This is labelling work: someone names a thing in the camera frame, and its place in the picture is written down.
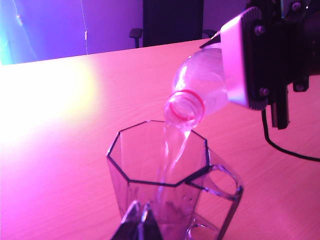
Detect clear faceted glass mug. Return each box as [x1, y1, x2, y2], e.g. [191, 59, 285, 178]
[105, 119, 245, 240]

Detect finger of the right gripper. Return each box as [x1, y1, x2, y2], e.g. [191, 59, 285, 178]
[219, 6, 274, 111]
[199, 32, 222, 49]

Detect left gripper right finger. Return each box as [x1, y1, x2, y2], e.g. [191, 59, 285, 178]
[138, 201, 164, 240]

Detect thin hanging wire with switch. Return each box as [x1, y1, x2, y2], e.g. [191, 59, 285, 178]
[80, 0, 89, 55]

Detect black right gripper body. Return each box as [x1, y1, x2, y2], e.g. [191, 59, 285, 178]
[246, 0, 320, 130]

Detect black office chair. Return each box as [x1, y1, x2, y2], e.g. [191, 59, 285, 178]
[128, 0, 219, 49]

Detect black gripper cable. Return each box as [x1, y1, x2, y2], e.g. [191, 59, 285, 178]
[261, 108, 320, 161]

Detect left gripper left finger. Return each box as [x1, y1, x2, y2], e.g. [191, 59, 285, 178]
[110, 199, 142, 240]

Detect clear mineral water bottle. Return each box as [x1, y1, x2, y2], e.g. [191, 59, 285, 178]
[163, 46, 230, 131]

